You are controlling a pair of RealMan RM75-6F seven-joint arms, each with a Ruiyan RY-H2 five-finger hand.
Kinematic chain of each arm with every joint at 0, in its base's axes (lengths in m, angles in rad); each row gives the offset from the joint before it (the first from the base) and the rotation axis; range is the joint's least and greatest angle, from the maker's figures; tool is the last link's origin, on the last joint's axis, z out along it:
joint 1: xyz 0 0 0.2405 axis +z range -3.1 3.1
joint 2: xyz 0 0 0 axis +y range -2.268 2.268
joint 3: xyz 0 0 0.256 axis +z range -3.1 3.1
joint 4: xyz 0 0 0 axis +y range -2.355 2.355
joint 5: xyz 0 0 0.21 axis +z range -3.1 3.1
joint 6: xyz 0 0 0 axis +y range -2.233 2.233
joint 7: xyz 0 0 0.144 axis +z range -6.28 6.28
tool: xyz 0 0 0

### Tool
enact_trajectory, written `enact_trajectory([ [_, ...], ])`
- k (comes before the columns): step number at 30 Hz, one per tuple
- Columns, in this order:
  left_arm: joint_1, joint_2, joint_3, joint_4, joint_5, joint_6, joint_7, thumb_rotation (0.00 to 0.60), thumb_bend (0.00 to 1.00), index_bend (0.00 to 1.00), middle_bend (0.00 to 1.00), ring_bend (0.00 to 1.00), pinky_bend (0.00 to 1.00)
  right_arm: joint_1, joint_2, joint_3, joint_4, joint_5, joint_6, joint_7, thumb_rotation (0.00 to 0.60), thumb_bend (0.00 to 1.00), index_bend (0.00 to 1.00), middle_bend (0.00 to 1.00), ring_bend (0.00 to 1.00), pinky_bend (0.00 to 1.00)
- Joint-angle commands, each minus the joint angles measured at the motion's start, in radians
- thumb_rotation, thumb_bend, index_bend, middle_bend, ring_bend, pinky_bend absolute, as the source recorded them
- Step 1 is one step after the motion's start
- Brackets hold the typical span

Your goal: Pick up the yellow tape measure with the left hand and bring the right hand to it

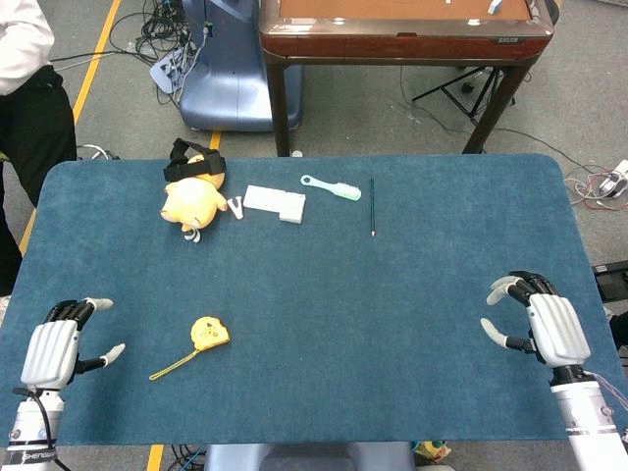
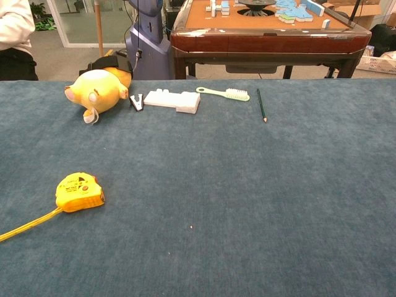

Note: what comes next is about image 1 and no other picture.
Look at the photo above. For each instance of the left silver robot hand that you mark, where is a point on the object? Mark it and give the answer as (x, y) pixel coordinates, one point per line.
(49, 350)

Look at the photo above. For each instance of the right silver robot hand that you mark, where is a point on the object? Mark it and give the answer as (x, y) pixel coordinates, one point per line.
(557, 329)

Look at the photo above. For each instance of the yellow tape measure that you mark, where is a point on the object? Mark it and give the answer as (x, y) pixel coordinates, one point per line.
(208, 336)

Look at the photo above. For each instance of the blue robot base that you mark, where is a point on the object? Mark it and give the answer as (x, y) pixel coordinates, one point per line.
(230, 68)

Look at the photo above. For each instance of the black box on floor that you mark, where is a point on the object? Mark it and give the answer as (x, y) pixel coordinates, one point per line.
(611, 282)

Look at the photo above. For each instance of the white power strip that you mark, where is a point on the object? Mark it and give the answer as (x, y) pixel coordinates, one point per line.
(615, 180)

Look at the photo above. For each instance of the yellow plush toy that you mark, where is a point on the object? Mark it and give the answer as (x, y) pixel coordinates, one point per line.
(193, 198)

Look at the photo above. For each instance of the dark green pencil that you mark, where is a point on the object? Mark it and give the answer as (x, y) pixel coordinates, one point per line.
(372, 206)

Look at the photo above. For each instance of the person in white shirt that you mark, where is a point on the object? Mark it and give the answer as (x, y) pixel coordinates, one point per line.
(27, 122)

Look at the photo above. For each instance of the white letter V piece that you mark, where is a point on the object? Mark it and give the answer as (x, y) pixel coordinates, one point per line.
(236, 206)

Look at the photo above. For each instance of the blue table cloth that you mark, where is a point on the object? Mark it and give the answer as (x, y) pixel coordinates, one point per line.
(314, 304)

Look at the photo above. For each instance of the black tripod stand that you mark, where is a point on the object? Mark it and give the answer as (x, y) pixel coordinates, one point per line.
(466, 90)

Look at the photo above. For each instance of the mint green brush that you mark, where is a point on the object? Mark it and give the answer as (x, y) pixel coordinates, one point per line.
(333, 187)

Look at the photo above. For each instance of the white rectangular block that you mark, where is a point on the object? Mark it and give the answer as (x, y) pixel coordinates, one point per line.
(275, 202)

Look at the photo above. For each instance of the grey robot torso base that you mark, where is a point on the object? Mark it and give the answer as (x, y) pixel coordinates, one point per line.
(309, 456)

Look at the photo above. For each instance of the brown wooden table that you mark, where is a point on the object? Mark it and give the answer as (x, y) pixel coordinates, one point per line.
(402, 34)

